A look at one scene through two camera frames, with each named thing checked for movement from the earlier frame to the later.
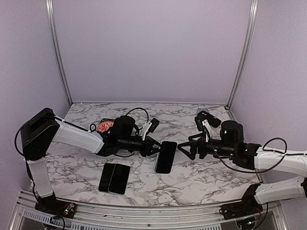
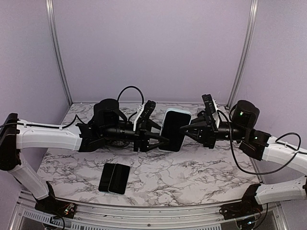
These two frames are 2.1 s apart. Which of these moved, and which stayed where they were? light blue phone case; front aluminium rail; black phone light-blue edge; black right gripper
Moved: black right gripper; black phone light-blue edge; light blue phone case
Stayed: front aluminium rail
